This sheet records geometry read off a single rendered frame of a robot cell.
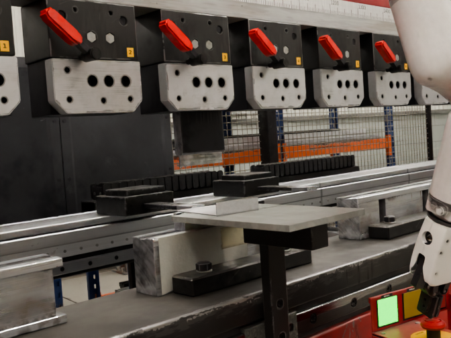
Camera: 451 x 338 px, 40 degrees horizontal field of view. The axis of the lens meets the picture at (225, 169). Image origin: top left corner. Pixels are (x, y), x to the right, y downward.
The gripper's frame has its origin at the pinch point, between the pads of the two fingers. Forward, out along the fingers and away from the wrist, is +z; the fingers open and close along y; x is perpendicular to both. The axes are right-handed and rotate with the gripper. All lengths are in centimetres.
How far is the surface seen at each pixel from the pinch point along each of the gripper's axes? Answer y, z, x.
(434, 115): 611, 135, 487
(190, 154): -26.6, -15.0, 35.7
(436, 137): 613, 165, 477
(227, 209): -26.2, -10.1, 22.6
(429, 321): -0.9, 2.4, -1.5
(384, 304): -2.3, 3.9, 6.9
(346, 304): -1.1, 9.8, 16.2
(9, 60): -59, -33, 31
